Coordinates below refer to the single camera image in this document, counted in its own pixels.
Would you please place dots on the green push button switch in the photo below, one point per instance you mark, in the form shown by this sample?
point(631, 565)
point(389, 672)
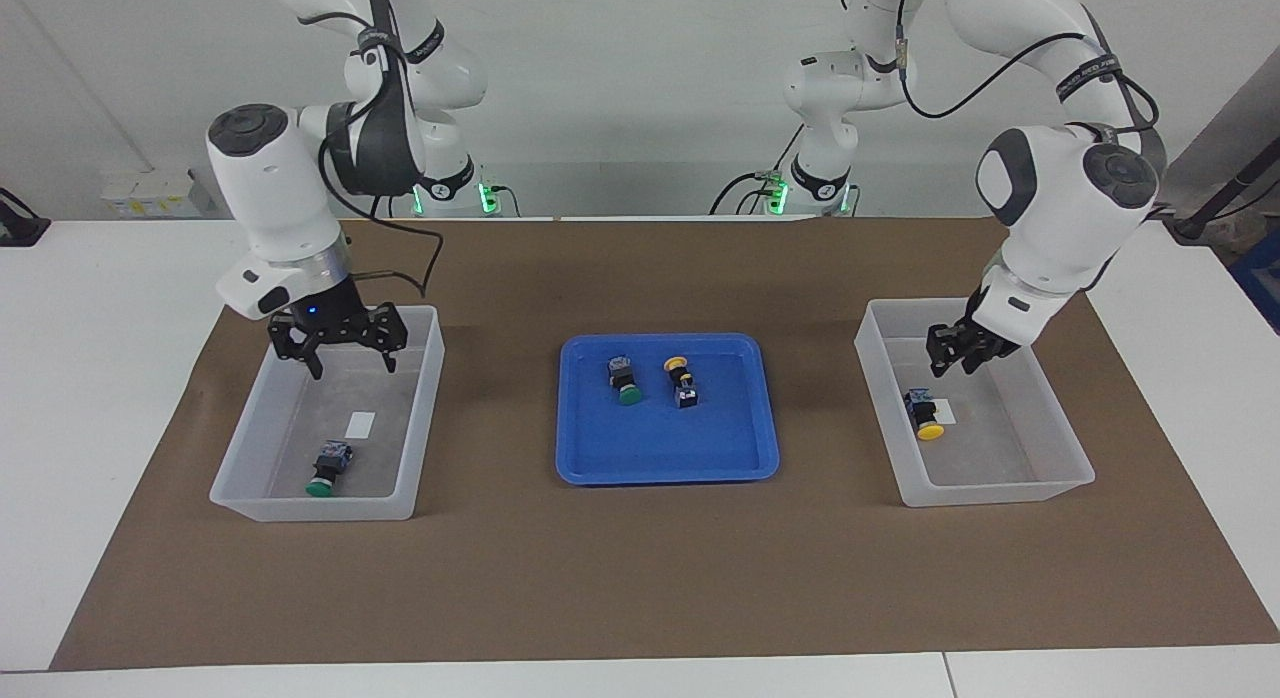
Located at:
point(328, 466)
point(624, 376)

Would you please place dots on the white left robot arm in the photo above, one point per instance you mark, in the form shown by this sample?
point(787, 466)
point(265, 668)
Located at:
point(1060, 208)

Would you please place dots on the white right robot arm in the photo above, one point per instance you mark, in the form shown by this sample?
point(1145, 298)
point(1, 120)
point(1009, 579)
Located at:
point(270, 198)

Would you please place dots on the white wall socket strip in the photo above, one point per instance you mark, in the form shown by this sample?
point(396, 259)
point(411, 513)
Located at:
point(150, 196)

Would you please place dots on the blue plastic tray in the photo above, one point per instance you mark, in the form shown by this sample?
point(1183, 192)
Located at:
point(660, 448)

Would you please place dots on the black tripod pole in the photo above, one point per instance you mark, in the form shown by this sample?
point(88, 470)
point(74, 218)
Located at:
point(1225, 193)

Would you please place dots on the yellow push button switch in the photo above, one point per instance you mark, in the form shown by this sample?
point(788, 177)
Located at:
point(682, 383)
point(924, 410)

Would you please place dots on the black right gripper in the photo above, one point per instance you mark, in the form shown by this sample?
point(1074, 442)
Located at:
point(325, 316)

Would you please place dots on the small white box label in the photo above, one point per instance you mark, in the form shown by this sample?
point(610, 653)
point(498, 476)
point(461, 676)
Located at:
point(359, 425)
point(948, 411)

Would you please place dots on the brown paper table mat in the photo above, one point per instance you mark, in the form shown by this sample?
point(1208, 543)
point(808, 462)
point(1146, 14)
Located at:
point(640, 578)

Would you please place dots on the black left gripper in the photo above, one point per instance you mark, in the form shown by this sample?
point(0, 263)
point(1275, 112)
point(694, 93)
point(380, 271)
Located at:
point(985, 340)

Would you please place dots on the black stand foot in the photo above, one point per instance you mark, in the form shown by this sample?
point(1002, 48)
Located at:
point(18, 228)

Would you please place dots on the translucent white plastic box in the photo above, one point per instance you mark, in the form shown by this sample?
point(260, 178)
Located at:
point(1000, 458)
point(300, 418)

